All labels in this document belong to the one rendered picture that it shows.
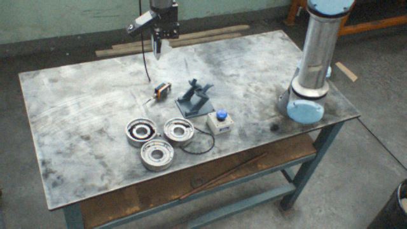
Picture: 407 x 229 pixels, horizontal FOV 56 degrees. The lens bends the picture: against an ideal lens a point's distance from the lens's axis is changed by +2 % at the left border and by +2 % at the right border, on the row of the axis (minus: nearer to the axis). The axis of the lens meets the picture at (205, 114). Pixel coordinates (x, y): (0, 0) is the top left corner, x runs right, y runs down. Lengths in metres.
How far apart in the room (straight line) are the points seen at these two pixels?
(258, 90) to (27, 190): 1.31
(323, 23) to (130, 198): 0.90
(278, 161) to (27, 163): 1.36
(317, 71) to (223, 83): 0.48
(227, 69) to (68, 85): 0.64
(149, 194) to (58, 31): 1.70
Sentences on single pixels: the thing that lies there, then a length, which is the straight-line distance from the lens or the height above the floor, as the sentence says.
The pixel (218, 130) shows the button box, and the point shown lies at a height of 0.83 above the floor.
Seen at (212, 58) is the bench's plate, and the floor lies 0.80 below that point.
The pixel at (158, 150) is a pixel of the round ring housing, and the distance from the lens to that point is 1.25.
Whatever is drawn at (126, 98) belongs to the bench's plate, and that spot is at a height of 0.80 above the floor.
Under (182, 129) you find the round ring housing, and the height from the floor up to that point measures 0.82.
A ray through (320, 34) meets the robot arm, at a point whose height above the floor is 1.25.
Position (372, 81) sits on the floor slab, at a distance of 3.32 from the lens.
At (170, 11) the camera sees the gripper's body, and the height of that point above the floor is 1.16.
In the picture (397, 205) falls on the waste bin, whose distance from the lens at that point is 1.98.
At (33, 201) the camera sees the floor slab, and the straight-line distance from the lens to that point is 2.16.
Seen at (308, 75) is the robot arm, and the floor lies 1.10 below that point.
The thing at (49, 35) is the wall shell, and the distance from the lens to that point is 2.90.
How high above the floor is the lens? 1.82
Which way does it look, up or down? 46 degrees down
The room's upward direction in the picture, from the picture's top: 12 degrees clockwise
